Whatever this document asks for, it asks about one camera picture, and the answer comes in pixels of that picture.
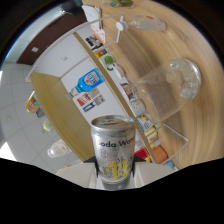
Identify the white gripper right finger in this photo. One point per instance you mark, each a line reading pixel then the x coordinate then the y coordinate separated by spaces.
pixel 151 173

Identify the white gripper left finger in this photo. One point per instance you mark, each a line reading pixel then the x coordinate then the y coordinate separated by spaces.
pixel 76 175

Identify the clear bottle with red label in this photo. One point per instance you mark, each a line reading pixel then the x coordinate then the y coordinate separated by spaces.
pixel 143 23

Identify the glass bowl of limes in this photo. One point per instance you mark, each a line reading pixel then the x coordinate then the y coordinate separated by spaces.
pixel 118 3

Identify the orange pot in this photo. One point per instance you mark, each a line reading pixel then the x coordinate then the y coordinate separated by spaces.
pixel 160 154

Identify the clear bottle with green label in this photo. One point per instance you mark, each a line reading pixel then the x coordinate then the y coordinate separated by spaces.
pixel 47 126

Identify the two-tier wooden shelf rack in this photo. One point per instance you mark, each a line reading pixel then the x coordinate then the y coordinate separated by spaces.
pixel 60 110

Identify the blue and yellow poster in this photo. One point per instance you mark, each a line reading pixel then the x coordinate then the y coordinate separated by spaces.
pixel 89 106

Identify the red poster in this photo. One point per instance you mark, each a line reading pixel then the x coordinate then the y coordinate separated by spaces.
pixel 84 99

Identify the clear drinking glass with ice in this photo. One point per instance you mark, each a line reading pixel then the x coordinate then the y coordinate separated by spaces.
pixel 170 88

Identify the blue liquid bottle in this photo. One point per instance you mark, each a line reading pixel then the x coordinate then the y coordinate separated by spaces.
pixel 87 81

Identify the green and white mug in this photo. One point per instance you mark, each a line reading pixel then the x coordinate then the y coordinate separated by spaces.
pixel 109 62

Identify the brown door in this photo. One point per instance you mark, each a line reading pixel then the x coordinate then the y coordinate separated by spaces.
pixel 50 40

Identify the orange printed booklet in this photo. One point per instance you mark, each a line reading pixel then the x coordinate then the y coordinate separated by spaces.
pixel 99 36

